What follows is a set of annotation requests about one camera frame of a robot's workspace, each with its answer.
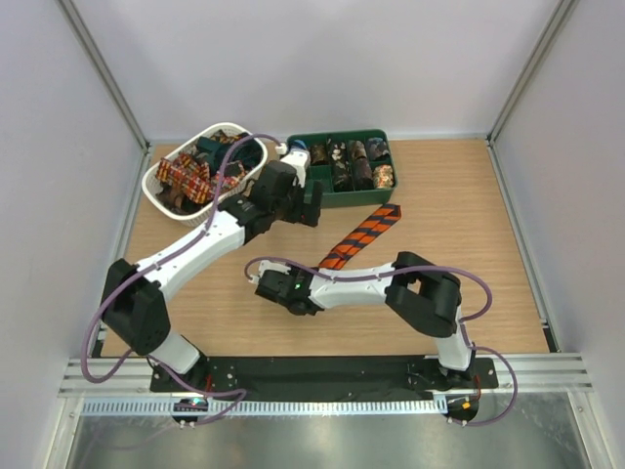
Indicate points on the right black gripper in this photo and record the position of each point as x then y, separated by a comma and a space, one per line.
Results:
295, 271

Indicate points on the orange navy striped tie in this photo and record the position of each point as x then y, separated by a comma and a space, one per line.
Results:
378, 222

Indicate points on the red yellow patterned tie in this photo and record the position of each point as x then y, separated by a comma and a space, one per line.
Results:
194, 179

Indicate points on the green divided organizer tray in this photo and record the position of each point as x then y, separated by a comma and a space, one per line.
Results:
322, 173

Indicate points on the brown camouflage rolled tie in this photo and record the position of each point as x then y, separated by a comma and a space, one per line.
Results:
318, 154

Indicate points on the white plastic basket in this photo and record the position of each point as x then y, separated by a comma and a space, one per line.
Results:
236, 178

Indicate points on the dark green tie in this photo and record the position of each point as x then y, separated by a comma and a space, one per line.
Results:
212, 150

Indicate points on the left aluminium frame post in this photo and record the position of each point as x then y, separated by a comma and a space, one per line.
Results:
92, 51

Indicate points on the blue grey rolled tie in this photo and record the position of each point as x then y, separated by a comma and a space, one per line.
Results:
377, 149

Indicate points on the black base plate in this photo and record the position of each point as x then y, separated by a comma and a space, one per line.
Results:
339, 379

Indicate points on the slotted grey cable duct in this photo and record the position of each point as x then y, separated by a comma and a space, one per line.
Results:
194, 406

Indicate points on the aluminium frame post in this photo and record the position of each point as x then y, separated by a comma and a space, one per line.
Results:
539, 54
92, 51

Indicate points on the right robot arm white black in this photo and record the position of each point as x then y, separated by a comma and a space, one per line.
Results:
425, 297

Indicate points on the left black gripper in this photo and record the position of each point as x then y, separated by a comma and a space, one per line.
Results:
306, 213

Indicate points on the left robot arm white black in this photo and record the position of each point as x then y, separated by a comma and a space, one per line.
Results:
136, 295

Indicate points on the beige red rolled tie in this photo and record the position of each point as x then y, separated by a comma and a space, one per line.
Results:
384, 177

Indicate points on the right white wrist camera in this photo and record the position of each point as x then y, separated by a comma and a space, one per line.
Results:
255, 270

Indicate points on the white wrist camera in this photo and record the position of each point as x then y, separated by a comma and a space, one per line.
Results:
300, 160
255, 270

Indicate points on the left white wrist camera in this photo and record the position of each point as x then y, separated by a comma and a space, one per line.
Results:
300, 160

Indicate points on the dark floral rolled tie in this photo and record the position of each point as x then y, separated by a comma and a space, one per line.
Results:
341, 175

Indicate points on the right aluminium frame post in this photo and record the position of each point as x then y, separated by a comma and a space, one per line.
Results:
539, 54

